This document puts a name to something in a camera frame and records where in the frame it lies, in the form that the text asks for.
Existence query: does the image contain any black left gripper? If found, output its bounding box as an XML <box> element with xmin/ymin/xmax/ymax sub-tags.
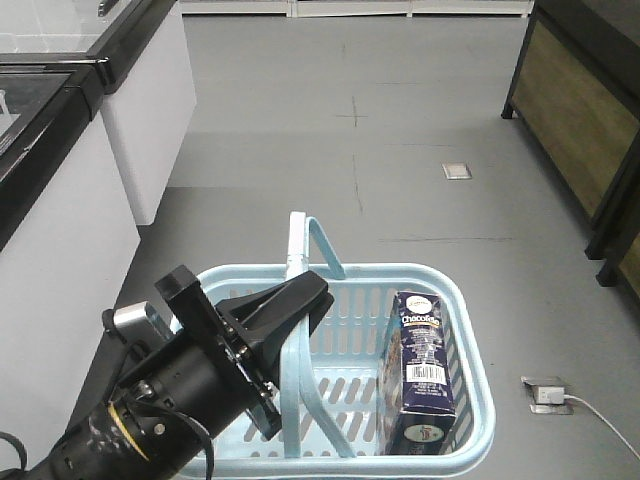
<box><xmin>156</xmin><ymin>266</ymin><xmax>334</xmax><ymax>439</ymax></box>

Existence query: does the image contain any light blue plastic basket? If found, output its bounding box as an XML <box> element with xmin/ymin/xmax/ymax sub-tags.
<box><xmin>181</xmin><ymin>212</ymin><xmax>496</xmax><ymax>479</ymax></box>

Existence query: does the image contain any dark blue cookie box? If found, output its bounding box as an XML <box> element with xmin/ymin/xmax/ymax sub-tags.
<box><xmin>376</xmin><ymin>291</ymin><xmax>456</xmax><ymax>455</ymax></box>

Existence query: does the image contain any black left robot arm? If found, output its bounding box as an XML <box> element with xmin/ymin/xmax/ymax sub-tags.
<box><xmin>2</xmin><ymin>266</ymin><xmax>333</xmax><ymax>479</ymax></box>

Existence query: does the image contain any near white chest freezer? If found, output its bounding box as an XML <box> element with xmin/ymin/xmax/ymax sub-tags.
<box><xmin>1</xmin><ymin>67</ymin><xmax>139</xmax><ymax>468</ymax></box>

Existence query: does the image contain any white chest freezer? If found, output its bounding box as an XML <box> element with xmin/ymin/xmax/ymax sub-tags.
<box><xmin>1</xmin><ymin>67</ymin><xmax>139</xmax><ymax>468</ymax></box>
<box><xmin>1</xmin><ymin>1</ymin><xmax>196</xmax><ymax>226</ymax></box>

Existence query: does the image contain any steel floor socket far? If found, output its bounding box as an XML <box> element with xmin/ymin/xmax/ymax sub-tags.
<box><xmin>442</xmin><ymin>162</ymin><xmax>472</xmax><ymax>180</ymax></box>

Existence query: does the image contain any far white chest freezer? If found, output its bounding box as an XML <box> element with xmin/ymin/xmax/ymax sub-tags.
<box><xmin>1</xmin><ymin>1</ymin><xmax>196</xmax><ymax>226</ymax></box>

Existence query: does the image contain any white power adapter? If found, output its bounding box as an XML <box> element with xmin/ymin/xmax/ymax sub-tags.
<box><xmin>532</xmin><ymin>385</ymin><xmax>565</xmax><ymax>406</ymax></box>

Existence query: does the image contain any white shelf base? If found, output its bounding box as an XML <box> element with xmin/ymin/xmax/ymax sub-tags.
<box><xmin>180</xmin><ymin>0</ymin><xmax>535</xmax><ymax>18</ymax></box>

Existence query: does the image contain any near black wooden display stand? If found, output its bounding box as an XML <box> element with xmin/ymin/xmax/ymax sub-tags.
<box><xmin>596</xmin><ymin>192</ymin><xmax>639</xmax><ymax>303</ymax></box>

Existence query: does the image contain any black wooden display stand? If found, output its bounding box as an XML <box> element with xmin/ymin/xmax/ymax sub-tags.
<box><xmin>596</xmin><ymin>192</ymin><xmax>639</xmax><ymax>303</ymax></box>
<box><xmin>501</xmin><ymin>1</ymin><xmax>639</xmax><ymax>259</ymax></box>

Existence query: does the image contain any far black wooden display stand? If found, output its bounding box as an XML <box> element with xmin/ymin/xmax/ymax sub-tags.
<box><xmin>501</xmin><ymin>1</ymin><xmax>639</xmax><ymax>259</ymax></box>

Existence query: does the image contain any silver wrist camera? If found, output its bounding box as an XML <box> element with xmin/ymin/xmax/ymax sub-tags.
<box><xmin>113</xmin><ymin>301</ymin><xmax>173</xmax><ymax>349</ymax></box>

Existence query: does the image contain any white power cable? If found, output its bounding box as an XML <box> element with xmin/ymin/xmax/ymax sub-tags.
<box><xmin>563</xmin><ymin>394</ymin><xmax>640</xmax><ymax>464</ymax></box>

